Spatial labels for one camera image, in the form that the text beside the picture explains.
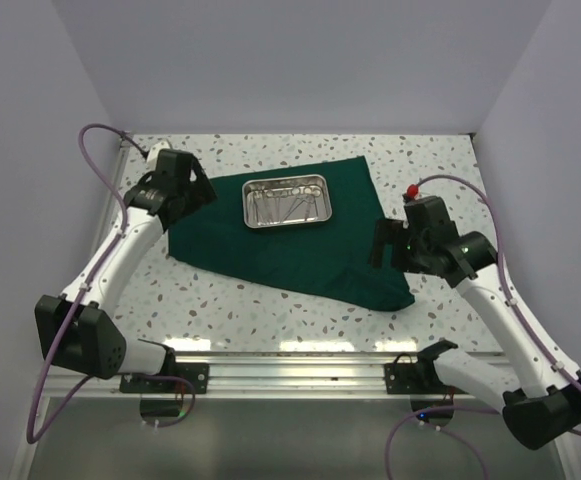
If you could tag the dark green surgical cloth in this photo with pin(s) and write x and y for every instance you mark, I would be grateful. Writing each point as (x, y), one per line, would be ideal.
(328, 260)

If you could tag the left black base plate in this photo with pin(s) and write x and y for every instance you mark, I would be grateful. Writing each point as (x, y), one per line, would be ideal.
(181, 378)

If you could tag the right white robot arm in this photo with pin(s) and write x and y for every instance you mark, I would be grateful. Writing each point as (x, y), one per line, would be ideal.
(540, 398)

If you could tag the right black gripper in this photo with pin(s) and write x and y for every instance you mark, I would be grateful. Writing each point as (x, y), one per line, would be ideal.
(387, 231)

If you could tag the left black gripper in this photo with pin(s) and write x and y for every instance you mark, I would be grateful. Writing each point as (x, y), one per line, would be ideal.
(201, 192)

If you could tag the aluminium rail frame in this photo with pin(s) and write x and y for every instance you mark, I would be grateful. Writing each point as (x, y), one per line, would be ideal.
(301, 371)

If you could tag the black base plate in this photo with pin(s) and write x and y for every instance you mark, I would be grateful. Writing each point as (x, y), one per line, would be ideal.
(181, 378)
(410, 374)

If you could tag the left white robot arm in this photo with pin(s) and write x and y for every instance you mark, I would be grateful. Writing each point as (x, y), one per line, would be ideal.
(76, 328)

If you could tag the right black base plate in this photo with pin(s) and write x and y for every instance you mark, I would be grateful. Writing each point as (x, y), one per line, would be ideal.
(410, 374)

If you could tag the steel forceps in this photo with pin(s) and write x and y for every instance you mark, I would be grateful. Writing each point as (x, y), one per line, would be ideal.
(267, 204)

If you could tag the steel surgical scissors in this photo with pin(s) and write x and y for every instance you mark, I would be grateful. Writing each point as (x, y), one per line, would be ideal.
(303, 205)

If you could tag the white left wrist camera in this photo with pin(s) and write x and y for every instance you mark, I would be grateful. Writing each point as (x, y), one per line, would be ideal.
(153, 153)

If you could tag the stainless steel instrument tray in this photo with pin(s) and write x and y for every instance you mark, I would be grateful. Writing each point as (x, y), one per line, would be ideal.
(288, 187)

